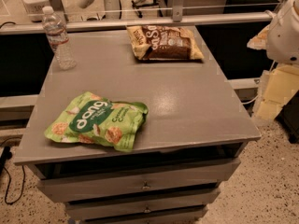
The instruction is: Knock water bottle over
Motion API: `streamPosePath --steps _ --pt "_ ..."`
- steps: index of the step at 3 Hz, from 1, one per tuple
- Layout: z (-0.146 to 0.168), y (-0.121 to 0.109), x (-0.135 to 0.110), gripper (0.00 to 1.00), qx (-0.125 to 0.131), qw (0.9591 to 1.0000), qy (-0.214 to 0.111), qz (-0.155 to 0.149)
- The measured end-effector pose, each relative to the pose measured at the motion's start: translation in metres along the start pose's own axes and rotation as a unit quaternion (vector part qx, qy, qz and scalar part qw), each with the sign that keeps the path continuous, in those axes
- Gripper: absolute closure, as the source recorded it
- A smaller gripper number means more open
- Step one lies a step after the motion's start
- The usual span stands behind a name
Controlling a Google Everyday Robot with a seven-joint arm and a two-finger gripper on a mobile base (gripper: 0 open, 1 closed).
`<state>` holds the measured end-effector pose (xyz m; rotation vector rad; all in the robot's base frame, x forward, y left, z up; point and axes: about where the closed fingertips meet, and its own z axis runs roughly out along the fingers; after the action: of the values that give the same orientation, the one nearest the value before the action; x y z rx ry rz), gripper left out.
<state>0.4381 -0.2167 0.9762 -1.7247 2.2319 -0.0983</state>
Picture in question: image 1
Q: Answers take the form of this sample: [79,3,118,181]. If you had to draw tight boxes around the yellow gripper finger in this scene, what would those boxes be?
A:
[253,63,299,120]

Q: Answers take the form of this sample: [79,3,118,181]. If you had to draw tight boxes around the clear plastic water bottle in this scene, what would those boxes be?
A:
[42,6,77,70]

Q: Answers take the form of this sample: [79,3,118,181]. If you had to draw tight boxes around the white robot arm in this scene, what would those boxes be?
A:
[247,0,299,120]

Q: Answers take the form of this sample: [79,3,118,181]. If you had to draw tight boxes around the grey drawer cabinet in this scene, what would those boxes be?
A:
[14,30,260,224]

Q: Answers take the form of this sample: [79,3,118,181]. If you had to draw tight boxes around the grey metal railing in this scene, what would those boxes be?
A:
[0,0,287,35]

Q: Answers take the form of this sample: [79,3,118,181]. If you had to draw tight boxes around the brown yellow snack bag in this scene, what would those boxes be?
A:
[126,25,204,61]

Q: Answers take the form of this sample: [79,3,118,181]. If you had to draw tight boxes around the green dang snack bag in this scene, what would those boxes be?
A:
[44,91,149,152]

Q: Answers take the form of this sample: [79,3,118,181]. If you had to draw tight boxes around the white cable on railing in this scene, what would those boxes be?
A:
[241,59,278,106]

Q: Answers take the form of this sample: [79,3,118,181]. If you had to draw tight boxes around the black floor cable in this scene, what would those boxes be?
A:
[0,137,26,205]

